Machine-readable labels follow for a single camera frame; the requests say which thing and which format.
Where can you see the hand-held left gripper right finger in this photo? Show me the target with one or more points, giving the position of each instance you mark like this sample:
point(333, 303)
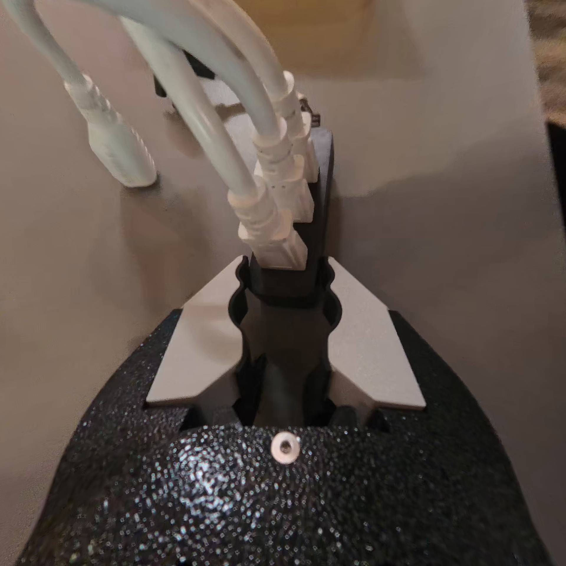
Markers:
point(371, 345)

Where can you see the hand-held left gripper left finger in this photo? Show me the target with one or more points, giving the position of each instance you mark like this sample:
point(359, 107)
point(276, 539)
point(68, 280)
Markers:
point(199, 336)

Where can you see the black power strip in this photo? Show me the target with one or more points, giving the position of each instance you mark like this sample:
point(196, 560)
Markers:
point(283, 287)

